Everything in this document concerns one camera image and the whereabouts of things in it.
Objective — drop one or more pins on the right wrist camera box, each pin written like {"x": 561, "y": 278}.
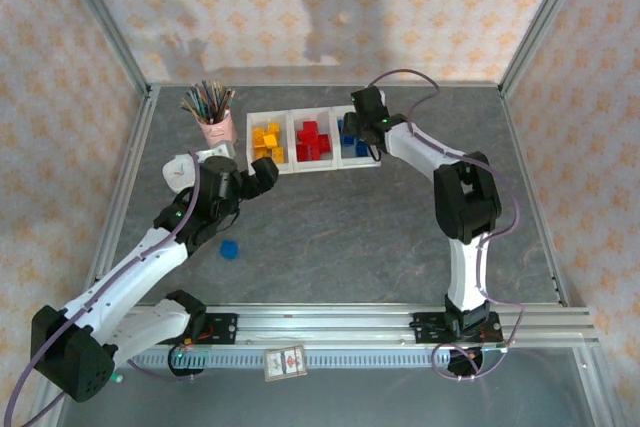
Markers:
{"x": 381, "y": 98}

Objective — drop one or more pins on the red curved lego brick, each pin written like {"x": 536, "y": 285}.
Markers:
{"x": 316, "y": 145}

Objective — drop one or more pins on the aluminium table side rail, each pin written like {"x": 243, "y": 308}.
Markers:
{"x": 525, "y": 157}
{"x": 135, "y": 157}

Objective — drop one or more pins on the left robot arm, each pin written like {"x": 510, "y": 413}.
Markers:
{"x": 125, "y": 272}

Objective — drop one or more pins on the bundle of coloured pencils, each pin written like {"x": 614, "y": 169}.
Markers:
{"x": 210, "y": 99}

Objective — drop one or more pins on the white plastic bin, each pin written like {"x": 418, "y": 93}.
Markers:
{"x": 357, "y": 162}
{"x": 269, "y": 167}
{"x": 315, "y": 164}

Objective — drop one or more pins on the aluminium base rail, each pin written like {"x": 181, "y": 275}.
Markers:
{"x": 325, "y": 327}

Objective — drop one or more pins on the aluminium frame post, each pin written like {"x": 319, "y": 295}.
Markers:
{"x": 107, "y": 22}
{"x": 542, "y": 22}

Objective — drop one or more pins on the aluminium table back bar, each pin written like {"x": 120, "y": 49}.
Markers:
{"x": 300, "y": 84}

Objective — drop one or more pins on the long yellow lego brick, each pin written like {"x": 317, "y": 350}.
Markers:
{"x": 261, "y": 152}

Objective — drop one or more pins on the pink cup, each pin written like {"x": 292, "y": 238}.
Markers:
{"x": 220, "y": 129}

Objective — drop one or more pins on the blue lego brick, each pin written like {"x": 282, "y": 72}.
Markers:
{"x": 349, "y": 139}
{"x": 230, "y": 249}
{"x": 341, "y": 126}
{"x": 361, "y": 149}

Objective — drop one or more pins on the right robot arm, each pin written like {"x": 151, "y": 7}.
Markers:
{"x": 465, "y": 197}

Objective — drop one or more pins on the printed card tag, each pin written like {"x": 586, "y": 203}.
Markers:
{"x": 285, "y": 363}

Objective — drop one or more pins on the long red lego brick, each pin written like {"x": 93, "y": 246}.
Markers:
{"x": 305, "y": 153}

